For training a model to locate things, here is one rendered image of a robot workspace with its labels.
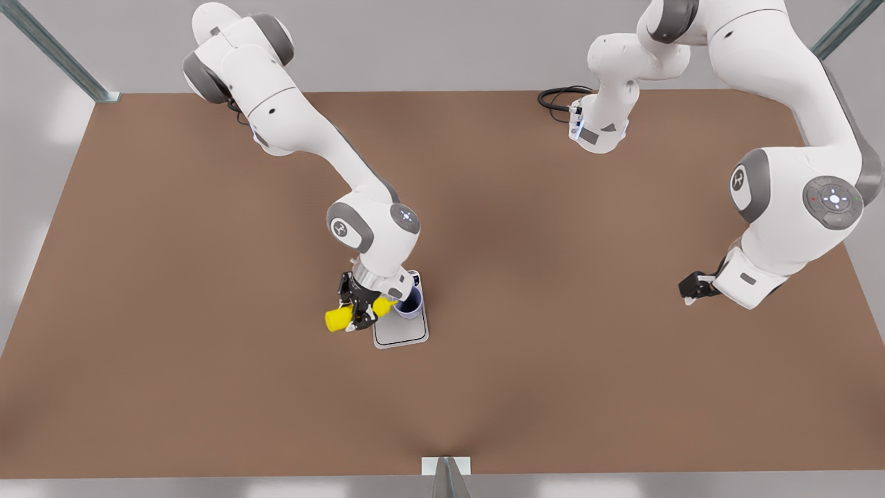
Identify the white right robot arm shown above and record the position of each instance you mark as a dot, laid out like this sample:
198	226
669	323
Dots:
297	124

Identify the grey kitchen scale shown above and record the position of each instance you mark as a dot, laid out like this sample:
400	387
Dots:
402	333

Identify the yellow sauce bottle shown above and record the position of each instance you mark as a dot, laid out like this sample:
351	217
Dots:
338	318

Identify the silver frame post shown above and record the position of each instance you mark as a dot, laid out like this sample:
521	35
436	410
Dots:
845	28
55	52
448	477

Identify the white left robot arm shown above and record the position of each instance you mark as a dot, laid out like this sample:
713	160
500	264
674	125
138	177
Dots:
781	124

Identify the blue cup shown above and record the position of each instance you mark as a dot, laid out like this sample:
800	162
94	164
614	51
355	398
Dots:
409	304

